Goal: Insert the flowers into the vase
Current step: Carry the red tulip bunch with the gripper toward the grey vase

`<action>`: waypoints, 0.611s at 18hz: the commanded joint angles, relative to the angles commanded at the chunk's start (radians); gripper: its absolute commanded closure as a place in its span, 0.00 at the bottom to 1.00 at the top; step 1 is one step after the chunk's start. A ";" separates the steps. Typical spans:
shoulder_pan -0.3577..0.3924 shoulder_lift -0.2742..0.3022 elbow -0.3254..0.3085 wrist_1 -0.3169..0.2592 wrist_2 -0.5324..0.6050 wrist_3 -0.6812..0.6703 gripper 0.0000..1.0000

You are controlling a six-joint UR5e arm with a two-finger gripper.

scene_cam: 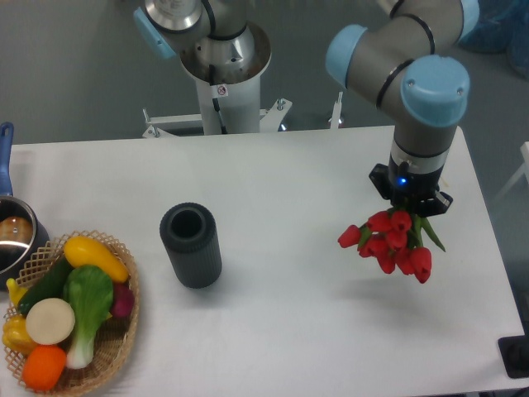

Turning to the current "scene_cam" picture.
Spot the purple radish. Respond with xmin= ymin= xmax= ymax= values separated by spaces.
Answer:
xmin=110 ymin=284 xmax=135 ymax=318

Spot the yellow squash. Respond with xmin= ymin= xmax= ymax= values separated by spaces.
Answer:
xmin=63 ymin=236 xmax=129 ymax=283

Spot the cream round slice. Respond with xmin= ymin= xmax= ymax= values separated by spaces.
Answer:
xmin=26 ymin=298 xmax=75 ymax=345

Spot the yellow bell pepper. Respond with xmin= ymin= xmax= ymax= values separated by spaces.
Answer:
xmin=2 ymin=314 xmax=37 ymax=356

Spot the white frame at right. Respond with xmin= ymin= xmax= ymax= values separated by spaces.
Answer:
xmin=493 ymin=141 xmax=529 ymax=204

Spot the woven wicker basket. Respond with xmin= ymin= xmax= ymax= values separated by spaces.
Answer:
xmin=1 ymin=231 xmax=140 ymax=396

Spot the red tulip bouquet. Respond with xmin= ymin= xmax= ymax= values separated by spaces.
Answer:
xmin=337 ymin=206 xmax=446 ymax=284

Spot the blue handled saucepan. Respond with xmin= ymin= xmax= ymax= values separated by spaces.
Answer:
xmin=1 ymin=122 xmax=49 ymax=292

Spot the yellow banana tip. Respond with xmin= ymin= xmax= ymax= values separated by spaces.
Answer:
xmin=6 ymin=278 xmax=28 ymax=307

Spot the blue plastic bag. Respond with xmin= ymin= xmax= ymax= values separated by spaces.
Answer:
xmin=459 ymin=1 xmax=528 ymax=80

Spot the green cucumber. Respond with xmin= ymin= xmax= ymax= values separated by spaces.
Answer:
xmin=17 ymin=256 xmax=74 ymax=316

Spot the green bok choy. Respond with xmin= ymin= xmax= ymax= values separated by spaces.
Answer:
xmin=63 ymin=265 xmax=113 ymax=370

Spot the orange fruit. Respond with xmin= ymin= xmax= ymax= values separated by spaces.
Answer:
xmin=21 ymin=345 xmax=66 ymax=391

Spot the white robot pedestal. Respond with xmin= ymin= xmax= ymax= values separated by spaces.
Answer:
xmin=143 ymin=22 xmax=293 ymax=138

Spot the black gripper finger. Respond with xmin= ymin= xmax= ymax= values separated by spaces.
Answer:
xmin=369 ymin=164 xmax=392 ymax=200
xmin=414 ymin=191 xmax=453 ymax=218

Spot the dark grey ribbed vase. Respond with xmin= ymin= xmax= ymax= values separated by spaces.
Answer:
xmin=160 ymin=203 xmax=222 ymax=289

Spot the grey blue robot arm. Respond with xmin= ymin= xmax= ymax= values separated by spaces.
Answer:
xmin=133 ymin=1 xmax=479 ymax=218

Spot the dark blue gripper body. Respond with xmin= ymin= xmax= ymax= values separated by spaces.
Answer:
xmin=382 ymin=162 xmax=439 ymax=204

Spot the black device at edge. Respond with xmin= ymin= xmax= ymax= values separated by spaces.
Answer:
xmin=498 ymin=335 xmax=528 ymax=379

